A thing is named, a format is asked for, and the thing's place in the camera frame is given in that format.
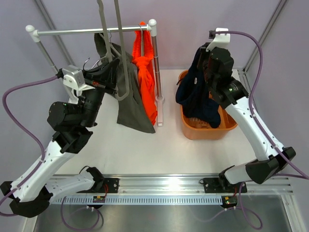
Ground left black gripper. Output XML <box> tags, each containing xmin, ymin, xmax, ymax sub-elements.
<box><xmin>78</xmin><ymin>58</ymin><xmax>119</xmax><ymax>128</ymax></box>

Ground grey hanger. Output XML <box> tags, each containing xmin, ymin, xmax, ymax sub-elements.
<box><xmin>139</xmin><ymin>23</ymin><xmax>144</xmax><ymax>57</ymax></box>
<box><xmin>83</xmin><ymin>0</ymin><xmax>132</xmax><ymax>101</ymax></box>
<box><xmin>95</xmin><ymin>32</ymin><xmax>121</xmax><ymax>63</ymax></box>

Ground navy blue shorts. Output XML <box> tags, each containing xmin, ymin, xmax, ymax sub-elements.
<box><xmin>175</xmin><ymin>49</ymin><xmax>221</xmax><ymax>128</ymax></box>

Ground olive green shorts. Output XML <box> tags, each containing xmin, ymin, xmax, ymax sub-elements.
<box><xmin>94</xmin><ymin>33</ymin><xmax>155</xmax><ymax>134</ymax></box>

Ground orange shorts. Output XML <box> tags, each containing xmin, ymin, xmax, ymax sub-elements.
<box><xmin>132</xmin><ymin>30</ymin><xmax>157</xmax><ymax>125</ymax></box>

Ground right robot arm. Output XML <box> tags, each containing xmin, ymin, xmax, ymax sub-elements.
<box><xmin>197</xmin><ymin>43</ymin><xmax>296</xmax><ymax>192</ymax></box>

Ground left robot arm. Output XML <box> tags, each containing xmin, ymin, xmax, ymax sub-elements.
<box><xmin>0</xmin><ymin>58</ymin><xmax>120</xmax><ymax>218</ymax></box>

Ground orange plastic basket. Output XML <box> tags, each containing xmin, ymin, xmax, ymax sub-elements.
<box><xmin>178</xmin><ymin>69</ymin><xmax>239</xmax><ymax>141</ymax></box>

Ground silver clothes rack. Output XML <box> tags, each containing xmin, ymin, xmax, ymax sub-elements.
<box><xmin>26</xmin><ymin>19</ymin><xmax>165</xmax><ymax>127</ymax></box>

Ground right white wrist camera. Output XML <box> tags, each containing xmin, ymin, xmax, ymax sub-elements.
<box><xmin>206</xmin><ymin>28</ymin><xmax>231</xmax><ymax>52</ymax></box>

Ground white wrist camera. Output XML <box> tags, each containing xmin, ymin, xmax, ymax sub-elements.
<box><xmin>57</xmin><ymin>65</ymin><xmax>95</xmax><ymax>104</ymax></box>
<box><xmin>206</xmin><ymin>28</ymin><xmax>231</xmax><ymax>52</ymax></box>

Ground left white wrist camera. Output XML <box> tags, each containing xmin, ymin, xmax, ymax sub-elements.
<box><xmin>57</xmin><ymin>65</ymin><xmax>95</xmax><ymax>104</ymax></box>

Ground white slotted cable duct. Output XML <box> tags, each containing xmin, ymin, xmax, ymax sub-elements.
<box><xmin>54</xmin><ymin>194</ymin><xmax>223</xmax><ymax>205</ymax></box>

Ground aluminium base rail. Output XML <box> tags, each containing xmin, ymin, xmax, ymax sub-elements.
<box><xmin>31</xmin><ymin>174</ymin><xmax>294</xmax><ymax>196</ymax></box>

